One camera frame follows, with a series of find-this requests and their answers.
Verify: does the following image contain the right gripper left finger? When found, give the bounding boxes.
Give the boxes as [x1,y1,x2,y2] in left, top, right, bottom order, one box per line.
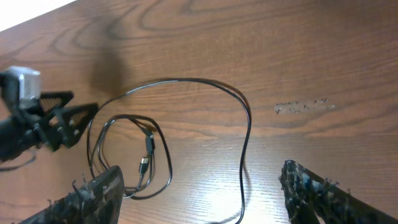
[22,166,124,224]

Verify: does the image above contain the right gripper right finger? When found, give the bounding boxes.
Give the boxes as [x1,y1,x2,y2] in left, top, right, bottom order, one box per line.
[279,160,397,224]

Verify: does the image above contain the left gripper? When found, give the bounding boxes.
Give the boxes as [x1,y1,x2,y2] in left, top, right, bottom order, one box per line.
[1,91,98,162]

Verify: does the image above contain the thin black usb cable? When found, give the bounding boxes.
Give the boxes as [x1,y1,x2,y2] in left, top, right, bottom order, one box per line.
[86,77,252,224]

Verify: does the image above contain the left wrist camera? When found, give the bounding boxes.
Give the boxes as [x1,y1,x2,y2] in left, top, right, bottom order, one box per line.
[1,66,41,111]

